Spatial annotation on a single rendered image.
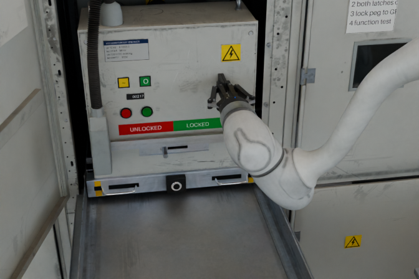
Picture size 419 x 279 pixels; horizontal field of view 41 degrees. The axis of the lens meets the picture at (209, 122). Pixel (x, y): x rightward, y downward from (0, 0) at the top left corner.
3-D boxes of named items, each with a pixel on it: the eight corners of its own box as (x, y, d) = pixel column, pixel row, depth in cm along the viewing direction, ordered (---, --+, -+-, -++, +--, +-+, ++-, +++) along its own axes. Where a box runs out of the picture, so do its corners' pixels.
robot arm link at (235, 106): (259, 141, 139) (254, 129, 144) (260, 108, 135) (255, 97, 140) (222, 144, 138) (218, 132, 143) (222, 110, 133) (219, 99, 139)
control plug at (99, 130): (112, 175, 158) (106, 119, 150) (95, 176, 158) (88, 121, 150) (112, 160, 165) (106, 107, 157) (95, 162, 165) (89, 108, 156)
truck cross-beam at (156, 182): (260, 182, 180) (260, 166, 177) (88, 197, 172) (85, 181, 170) (257, 173, 184) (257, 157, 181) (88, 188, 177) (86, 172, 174)
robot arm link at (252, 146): (211, 124, 134) (242, 159, 141) (222, 159, 121) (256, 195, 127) (247, 98, 133) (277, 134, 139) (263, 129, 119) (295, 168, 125)
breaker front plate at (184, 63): (252, 170, 177) (257, 24, 155) (95, 184, 171) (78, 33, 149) (250, 168, 178) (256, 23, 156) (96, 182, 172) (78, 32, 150)
